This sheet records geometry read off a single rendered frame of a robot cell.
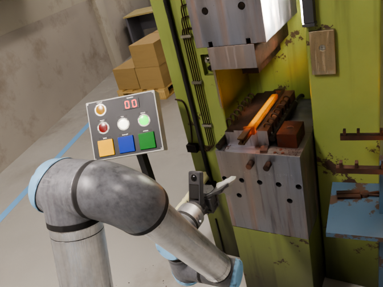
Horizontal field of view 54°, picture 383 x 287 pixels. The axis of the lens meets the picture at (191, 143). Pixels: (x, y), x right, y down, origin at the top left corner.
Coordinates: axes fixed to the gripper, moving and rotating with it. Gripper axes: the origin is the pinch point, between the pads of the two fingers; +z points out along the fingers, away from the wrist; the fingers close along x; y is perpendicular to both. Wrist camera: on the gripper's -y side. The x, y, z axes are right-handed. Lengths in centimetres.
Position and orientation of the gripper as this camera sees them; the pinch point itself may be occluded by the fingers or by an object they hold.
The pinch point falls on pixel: (217, 172)
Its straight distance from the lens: 136.6
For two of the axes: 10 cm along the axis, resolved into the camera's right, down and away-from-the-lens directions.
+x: 8.5, 0.6, -5.2
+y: 2.2, 8.6, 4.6
